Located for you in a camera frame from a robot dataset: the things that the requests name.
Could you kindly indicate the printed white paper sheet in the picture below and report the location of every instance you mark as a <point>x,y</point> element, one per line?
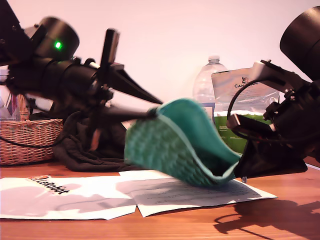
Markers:
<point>175,205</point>

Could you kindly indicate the clear plastic container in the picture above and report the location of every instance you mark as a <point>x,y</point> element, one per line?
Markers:
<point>6,110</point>

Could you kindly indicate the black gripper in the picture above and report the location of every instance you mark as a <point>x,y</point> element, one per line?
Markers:
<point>82,82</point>

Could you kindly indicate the large clear water bottle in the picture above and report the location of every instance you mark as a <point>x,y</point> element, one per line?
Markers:
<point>203,85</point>

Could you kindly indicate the black hoodie with grey lining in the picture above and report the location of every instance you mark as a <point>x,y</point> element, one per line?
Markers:
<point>100,155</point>

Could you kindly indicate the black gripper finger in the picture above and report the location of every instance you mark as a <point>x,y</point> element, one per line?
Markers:
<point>270,162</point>

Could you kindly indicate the green wave-patterned zipper pouch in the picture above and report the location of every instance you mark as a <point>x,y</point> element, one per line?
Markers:
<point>160,145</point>

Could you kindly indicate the silver and green Canagan bag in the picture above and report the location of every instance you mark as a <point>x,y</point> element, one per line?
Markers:
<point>250,100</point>

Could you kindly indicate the white LeRobot text sticker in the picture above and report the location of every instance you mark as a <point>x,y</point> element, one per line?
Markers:
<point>50,186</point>

